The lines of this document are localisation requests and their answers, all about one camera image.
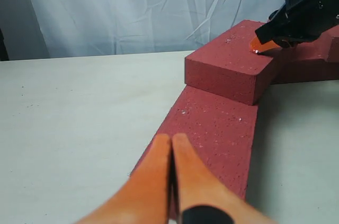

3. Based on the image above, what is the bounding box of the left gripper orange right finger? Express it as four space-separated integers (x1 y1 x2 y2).
172 133 275 223

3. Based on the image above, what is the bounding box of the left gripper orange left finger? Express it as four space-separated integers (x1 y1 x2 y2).
78 134 171 224

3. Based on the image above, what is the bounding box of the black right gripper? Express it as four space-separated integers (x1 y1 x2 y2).
249 0 338 55

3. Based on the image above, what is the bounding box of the red brick with white specks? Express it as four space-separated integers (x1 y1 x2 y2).
184 20 280 105

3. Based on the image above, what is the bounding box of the long red brick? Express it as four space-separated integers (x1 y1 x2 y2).
130 85 259 224

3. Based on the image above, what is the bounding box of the red brick with groove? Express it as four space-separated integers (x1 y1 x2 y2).
324 35 338 63

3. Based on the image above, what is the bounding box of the back left red brick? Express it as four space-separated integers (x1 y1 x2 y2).
272 26 338 84

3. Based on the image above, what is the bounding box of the pale blue backdrop cloth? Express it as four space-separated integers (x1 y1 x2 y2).
1 0 283 60

